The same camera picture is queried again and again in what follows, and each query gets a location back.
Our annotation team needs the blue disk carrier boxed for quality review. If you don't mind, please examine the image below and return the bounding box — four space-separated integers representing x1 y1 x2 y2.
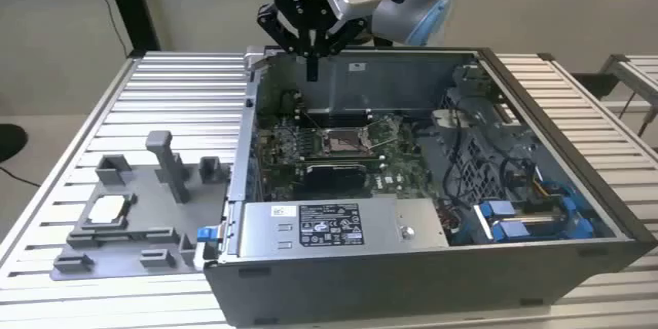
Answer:
489 217 597 243
472 200 579 226

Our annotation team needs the silver power supply unit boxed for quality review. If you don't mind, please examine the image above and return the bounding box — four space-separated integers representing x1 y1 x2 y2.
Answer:
236 196 449 259

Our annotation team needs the CPU socket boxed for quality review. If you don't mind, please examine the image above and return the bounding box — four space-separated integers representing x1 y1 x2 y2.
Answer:
318 125 375 157

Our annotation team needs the green motherboard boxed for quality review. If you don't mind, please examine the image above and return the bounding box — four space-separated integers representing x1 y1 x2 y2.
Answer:
253 111 443 205

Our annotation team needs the aluminium side table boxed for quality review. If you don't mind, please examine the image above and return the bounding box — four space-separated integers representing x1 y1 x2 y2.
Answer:
597 53 658 116

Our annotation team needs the wire locking lever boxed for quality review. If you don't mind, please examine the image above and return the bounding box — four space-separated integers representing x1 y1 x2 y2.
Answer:
294 107 325 133

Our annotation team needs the silver CPU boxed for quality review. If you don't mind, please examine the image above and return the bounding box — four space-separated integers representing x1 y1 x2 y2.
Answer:
86 193 130 226

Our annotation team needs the black metal post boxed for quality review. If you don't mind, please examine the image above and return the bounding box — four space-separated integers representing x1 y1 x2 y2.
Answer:
100 0 162 52

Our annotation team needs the metal drive cage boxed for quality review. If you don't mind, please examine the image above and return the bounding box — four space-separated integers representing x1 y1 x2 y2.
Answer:
415 86 540 206

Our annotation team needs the black power supply label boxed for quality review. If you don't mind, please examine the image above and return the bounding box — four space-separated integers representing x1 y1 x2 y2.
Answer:
297 203 364 247

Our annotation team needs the grey parts rack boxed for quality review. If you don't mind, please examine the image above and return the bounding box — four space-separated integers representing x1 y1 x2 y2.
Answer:
48 130 232 282

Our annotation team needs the black round chair base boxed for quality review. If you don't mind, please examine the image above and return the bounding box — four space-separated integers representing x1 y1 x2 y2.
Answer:
0 123 28 163

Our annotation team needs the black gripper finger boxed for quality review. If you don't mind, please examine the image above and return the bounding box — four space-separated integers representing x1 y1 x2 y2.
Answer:
312 15 369 82
256 2 314 82

